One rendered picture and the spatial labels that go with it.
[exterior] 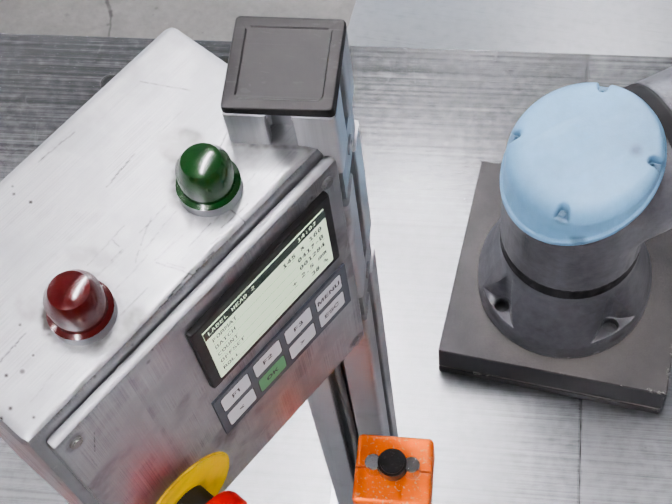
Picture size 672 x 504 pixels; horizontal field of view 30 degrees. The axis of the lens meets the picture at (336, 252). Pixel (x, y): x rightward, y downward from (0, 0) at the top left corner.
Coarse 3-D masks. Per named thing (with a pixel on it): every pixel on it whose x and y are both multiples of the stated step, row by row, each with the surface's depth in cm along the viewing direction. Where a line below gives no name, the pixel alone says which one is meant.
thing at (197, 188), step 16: (208, 144) 48; (192, 160) 48; (208, 160) 48; (224, 160) 48; (176, 176) 48; (192, 176) 47; (208, 176) 47; (224, 176) 48; (240, 176) 49; (192, 192) 48; (208, 192) 48; (224, 192) 48; (240, 192) 49; (192, 208) 49; (208, 208) 48; (224, 208) 49
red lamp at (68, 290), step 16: (64, 272) 46; (80, 272) 46; (48, 288) 46; (64, 288) 45; (80, 288) 45; (96, 288) 46; (48, 304) 46; (64, 304) 45; (80, 304) 45; (96, 304) 46; (112, 304) 47; (48, 320) 47; (64, 320) 45; (80, 320) 46; (96, 320) 46; (112, 320) 47; (64, 336) 46; (80, 336) 46; (96, 336) 47
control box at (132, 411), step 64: (128, 64) 53; (192, 64) 52; (64, 128) 51; (128, 128) 51; (192, 128) 51; (0, 192) 50; (64, 192) 50; (128, 192) 50; (256, 192) 49; (320, 192) 51; (0, 256) 49; (64, 256) 49; (128, 256) 48; (192, 256) 48; (256, 256) 50; (0, 320) 48; (128, 320) 47; (192, 320) 48; (0, 384) 46; (64, 384) 46; (128, 384) 47; (192, 384) 52; (320, 384) 65; (64, 448) 46; (128, 448) 51; (192, 448) 56; (256, 448) 63
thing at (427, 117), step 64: (0, 64) 135; (64, 64) 134; (384, 64) 130; (448, 64) 130; (512, 64) 129; (576, 64) 128; (640, 64) 128; (0, 128) 131; (384, 128) 127; (448, 128) 126; (512, 128) 125; (384, 192) 123; (448, 192) 123; (384, 256) 120; (448, 256) 119; (384, 320) 117; (448, 384) 113; (0, 448) 114; (320, 448) 112; (448, 448) 111; (512, 448) 110; (576, 448) 110; (640, 448) 109
